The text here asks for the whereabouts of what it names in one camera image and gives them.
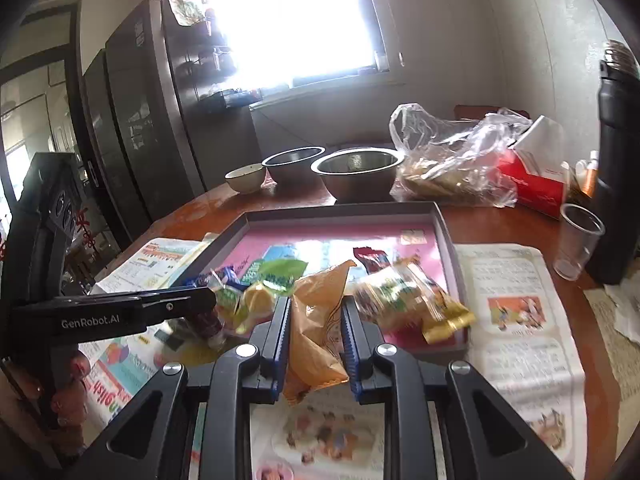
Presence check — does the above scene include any brown chocolate bar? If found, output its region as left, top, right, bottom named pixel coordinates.
left=190, top=310, right=226, bottom=346

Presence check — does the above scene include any blue cookie packet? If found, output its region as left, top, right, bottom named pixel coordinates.
left=182, top=266, right=241, bottom=293

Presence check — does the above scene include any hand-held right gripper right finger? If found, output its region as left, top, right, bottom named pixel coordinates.
left=340, top=297, right=576, bottom=480

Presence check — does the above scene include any orange medicine bottle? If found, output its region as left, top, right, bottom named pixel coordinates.
left=580, top=150, right=600, bottom=198

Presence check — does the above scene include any yellow cake packet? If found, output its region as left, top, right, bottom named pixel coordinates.
left=220, top=282, right=278, bottom=336

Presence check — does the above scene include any small ceramic bowl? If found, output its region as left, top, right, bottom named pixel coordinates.
left=224, top=164, right=267, bottom=195

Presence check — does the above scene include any crumpled white paper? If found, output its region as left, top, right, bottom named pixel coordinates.
left=602, top=282, right=640, bottom=346

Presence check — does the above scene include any grey cardboard box tray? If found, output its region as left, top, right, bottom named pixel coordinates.
left=170, top=201, right=471, bottom=361

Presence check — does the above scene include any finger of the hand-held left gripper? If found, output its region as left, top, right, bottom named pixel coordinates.
left=137, top=286, right=218, bottom=332

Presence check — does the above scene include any person's left hand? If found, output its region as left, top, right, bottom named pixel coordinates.
left=0, top=347, right=93, bottom=461

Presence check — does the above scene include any dark grey refrigerator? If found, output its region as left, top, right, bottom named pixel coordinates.
left=82, top=0, right=261, bottom=231

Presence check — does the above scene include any yellow cartoon snack packet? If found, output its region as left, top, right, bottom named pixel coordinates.
left=395, top=280, right=476, bottom=345

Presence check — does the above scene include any orange snack packet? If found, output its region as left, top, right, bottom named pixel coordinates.
left=282, top=260, right=358, bottom=406

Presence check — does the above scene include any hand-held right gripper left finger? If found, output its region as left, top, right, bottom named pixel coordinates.
left=65, top=296, right=293, bottom=480

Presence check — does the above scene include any red header newspaper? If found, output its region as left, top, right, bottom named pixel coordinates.
left=92, top=237, right=221, bottom=296

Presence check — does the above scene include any children cartoon newspaper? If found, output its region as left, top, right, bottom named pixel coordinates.
left=250, top=244, right=587, bottom=480

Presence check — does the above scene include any steel bowl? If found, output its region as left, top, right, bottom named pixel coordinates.
left=310, top=147, right=405, bottom=202
left=261, top=146, right=327, bottom=188

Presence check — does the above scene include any green patterned cloth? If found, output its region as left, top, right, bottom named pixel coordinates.
left=167, top=0, right=206, bottom=26

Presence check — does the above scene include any small dark candy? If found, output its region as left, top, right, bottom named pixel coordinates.
left=155, top=327, right=183, bottom=353

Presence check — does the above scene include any bright window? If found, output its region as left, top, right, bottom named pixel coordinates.
left=205, top=0, right=391, bottom=91

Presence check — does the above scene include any black thermos flask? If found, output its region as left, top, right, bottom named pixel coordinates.
left=582, top=39, right=640, bottom=286

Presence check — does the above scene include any clear plastic food bag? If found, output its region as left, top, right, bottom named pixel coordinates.
left=389, top=103, right=533, bottom=208

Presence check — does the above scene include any clear plastic cup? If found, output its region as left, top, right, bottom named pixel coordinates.
left=553, top=203, right=606, bottom=281

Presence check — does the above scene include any beige paper sheet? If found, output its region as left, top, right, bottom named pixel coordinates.
left=585, top=287, right=640, bottom=401

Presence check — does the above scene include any clear rice cracker packet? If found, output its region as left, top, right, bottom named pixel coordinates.
left=352, top=260, right=451, bottom=333

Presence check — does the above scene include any pink workbook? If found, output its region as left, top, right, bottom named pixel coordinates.
left=220, top=222, right=446, bottom=346

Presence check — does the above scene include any green snack packet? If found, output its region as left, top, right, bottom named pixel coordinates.
left=242, top=258, right=311, bottom=296

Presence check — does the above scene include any red tissue box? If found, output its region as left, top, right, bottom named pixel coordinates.
left=495, top=115, right=571, bottom=220

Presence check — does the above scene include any red swirl candy packet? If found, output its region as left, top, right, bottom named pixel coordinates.
left=352, top=246, right=393, bottom=273

